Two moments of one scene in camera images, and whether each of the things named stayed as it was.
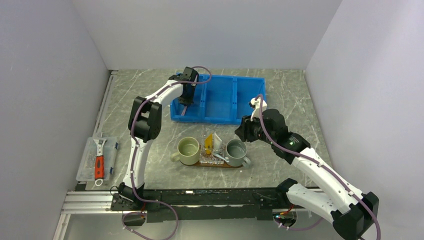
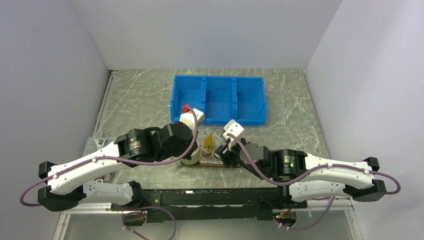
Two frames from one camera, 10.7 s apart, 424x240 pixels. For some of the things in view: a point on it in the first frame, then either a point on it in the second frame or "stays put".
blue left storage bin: (194, 112) stays put
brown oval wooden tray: (224, 165) stays put
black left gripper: (190, 101) → (189, 156)
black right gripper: (244, 131) → (227, 156)
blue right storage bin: (244, 88) stays put
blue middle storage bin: (219, 99) stays put
